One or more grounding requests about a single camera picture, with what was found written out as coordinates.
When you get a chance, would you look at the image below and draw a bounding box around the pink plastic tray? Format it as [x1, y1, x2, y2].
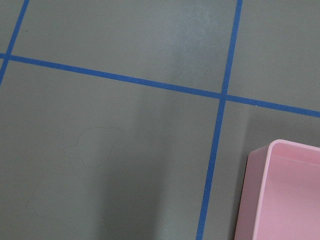
[234, 139, 320, 240]

